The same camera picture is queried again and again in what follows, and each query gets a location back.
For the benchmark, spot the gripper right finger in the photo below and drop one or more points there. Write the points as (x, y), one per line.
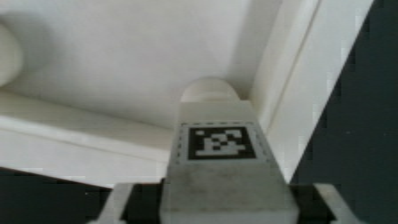
(323, 208)

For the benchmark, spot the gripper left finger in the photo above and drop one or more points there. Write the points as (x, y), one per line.
(131, 205)

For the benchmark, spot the white table leg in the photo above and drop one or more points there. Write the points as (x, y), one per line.
(224, 187)

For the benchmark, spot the white square table top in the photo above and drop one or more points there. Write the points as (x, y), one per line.
(99, 57)

